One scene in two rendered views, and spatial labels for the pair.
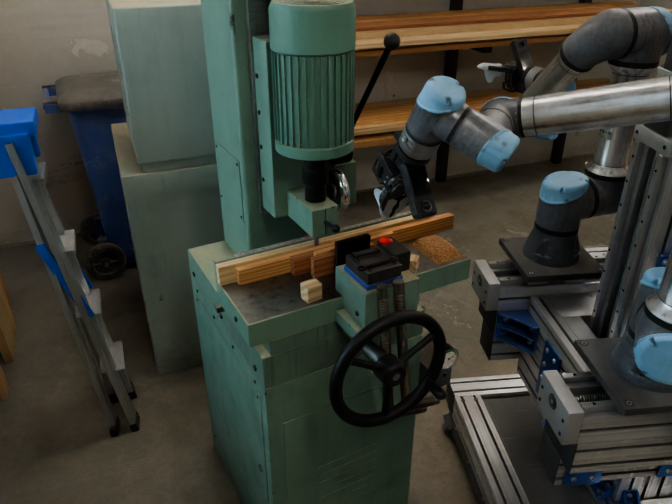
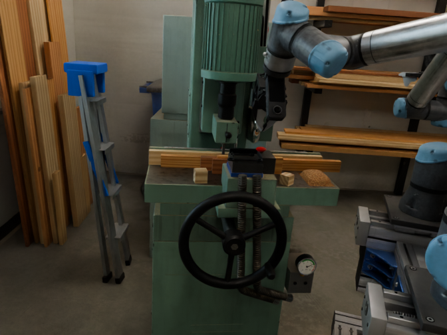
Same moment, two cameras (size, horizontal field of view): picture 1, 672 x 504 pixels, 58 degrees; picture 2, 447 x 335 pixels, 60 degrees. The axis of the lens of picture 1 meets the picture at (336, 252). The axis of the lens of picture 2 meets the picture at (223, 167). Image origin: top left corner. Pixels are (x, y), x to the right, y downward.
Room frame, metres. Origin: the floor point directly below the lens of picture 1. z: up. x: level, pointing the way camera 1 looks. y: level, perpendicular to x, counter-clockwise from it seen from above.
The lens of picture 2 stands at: (0.14, -0.40, 1.32)
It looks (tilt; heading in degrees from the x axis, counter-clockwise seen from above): 19 degrees down; 21
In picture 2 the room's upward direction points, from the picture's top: 4 degrees clockwise
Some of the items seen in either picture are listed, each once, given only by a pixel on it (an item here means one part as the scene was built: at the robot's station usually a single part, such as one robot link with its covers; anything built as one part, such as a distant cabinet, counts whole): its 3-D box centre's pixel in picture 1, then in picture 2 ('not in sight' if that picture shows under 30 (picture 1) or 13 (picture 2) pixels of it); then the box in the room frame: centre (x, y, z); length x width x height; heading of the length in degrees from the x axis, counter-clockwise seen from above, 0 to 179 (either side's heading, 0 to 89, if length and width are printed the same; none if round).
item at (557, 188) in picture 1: (563, 199); (437, 164); (1.49, -0.61, 0.98); 0.13 x 0.12 x 0.14; 110
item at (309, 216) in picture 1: (312, 213); (224, 129); (1.32, 0.06, 1.03); 0.14 x 0.07 x 0.09; 29
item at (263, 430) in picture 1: (301, 399); (209, 282); (1.41, 0.11, 0.36); 0.58 x 0.45 x 0.71; 29
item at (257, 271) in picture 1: (353, 246); (253, 163); (1.35, -0.04, 0.92); 0.62 x 0.02 x 0.04; 119
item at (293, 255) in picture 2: (427, 363); (296, 272); (1.30, -0.25, 0.58); 0.12 x 0.08 x 0.08; 29
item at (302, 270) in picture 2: (444, 357); (304, 266); (1.24, -0.28, 0.65); 0.06 x 0.04 x 0.08; 119
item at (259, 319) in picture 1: (356, 288); (241, 188); (1.23, -0.05, 0.87); 0.61 x 0.30 x 0.06; 119
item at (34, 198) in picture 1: (68, 286); (101, 175); (1.69, 0.88, 0.58); 0.27 x 0.25 x 1.16; 111
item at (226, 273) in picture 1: (331, 245); (237, 159); (1.34, 0.01, 0.93); 0.60 x 0.02 x 0.05; 119
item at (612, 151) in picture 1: (619, 118); not in sight; (1.54, -0.73, 1.19); 0.15 x 0.12 x 0.55; 110
